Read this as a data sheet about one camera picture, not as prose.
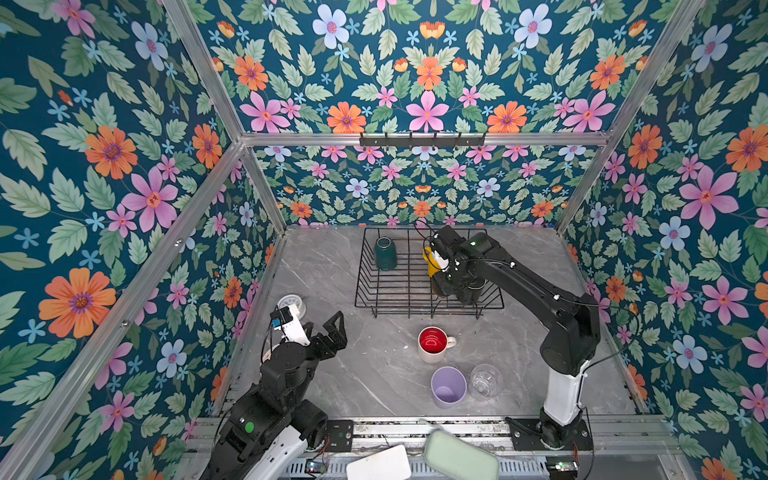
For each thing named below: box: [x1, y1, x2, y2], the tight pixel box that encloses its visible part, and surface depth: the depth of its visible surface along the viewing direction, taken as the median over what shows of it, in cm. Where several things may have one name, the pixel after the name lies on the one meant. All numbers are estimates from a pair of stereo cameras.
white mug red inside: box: [417, 326, 457, 364], surface depth 86 cm
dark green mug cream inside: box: [375, 236, 398, 271], surface depth 100 cm
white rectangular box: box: [346, 444, 412, 480], surface depth 67 cm
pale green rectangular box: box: [419, 419, 500, 480], surface depth 71 cm
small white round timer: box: [277, 294, 307, 319], surface depth 97 cm
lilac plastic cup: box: [430, 366, 467, 410], surface depth 75 cm
